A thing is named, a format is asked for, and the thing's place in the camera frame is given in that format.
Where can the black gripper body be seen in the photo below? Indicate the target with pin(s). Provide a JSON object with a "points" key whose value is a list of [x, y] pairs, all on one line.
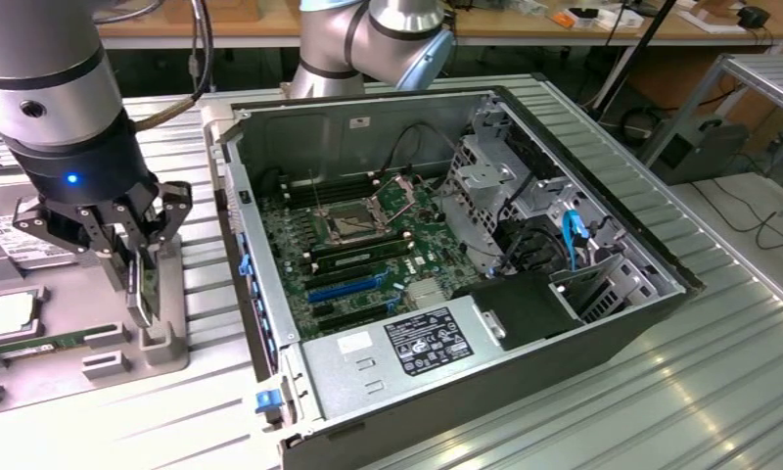
{"points": [[84, 166]]}

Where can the green graphics card black cooler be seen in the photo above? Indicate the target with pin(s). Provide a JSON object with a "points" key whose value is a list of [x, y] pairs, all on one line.
{"points": [[145, 294]]}

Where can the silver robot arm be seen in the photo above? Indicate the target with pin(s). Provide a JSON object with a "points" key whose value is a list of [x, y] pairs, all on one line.
{"points": [[39, 73]]}

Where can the hard disk with blue carrier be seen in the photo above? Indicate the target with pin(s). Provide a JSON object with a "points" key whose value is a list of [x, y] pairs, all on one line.
{"points": [[25, 245]]}

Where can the grey part rack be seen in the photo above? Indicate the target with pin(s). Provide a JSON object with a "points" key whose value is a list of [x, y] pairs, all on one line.
{"points": [[72, 294]]}

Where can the silver CPU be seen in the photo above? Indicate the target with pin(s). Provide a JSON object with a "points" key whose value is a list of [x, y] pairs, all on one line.
{"points": [[7, 315]]}

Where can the thin metal locking lever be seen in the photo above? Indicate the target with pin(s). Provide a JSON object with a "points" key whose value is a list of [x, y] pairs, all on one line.
{"points": [[316, 196]]}

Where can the green loose RAM stick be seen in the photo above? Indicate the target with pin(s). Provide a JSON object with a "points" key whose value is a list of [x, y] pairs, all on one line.
{"points": [[39, 345]]}

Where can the CPU socket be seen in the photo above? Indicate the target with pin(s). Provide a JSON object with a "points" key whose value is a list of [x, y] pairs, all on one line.
{"points": [[349, 222]]}

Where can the long black expansion slot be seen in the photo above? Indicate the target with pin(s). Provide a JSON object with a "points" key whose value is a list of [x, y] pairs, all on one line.
{"points": [[345, 279]]}

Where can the installed RAM stick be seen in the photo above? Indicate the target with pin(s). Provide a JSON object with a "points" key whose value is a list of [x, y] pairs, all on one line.
{"points": [[358, 257]]}

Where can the short black expansion slot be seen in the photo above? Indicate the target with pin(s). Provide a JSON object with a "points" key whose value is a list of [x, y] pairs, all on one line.
{"points": [[352, 311], [356, 324]]}

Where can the metal socket cover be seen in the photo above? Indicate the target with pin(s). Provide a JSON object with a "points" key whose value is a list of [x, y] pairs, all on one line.
{"points": [[401, 191]]}

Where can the blue case latch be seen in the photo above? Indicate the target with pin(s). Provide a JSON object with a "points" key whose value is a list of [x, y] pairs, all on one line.
{"points": [[266, 400]]}

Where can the grey power supply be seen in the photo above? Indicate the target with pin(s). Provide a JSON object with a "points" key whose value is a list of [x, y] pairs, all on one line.
{"points": [[340, 372]]}

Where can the small silver heatsink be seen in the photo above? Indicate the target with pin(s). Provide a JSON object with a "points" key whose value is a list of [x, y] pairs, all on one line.
{"points": [[428, 291]]}

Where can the green motherboard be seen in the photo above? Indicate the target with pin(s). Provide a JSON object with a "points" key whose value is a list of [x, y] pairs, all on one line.
{"points": [[444, 245]]}

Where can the metal disk bay cage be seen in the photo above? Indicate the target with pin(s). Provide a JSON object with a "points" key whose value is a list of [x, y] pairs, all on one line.
{"points": [[482, 196]]}

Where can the wooden desk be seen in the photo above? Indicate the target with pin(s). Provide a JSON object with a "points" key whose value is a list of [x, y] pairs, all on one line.
{"points": [[509, 29]]}

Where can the open black PC case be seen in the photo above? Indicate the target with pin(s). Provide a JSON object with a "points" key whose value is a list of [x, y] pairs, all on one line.
{"points": [[561, 372]]}

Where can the orange and white box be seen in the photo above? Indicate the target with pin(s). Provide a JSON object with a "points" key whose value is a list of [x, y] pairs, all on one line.
{"points": [[565, 18]]}

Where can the black stand pole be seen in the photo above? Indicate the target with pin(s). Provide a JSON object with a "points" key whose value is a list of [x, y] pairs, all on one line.
{"points": [[637, 54]]}

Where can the dark grey box device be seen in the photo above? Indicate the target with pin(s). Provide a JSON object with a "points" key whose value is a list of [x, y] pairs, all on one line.
{"points": [[712, 147]]}

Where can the white cardboard box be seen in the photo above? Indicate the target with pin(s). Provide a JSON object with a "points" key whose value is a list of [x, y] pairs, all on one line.
{"points": [[712, 17]]}

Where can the black power adapter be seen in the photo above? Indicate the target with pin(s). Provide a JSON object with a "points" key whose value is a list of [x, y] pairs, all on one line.
{"points": [[754, 15]]}

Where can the metal slat frame table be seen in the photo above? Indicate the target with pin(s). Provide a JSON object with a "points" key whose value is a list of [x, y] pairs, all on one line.
{"points": [[777, 80]]}

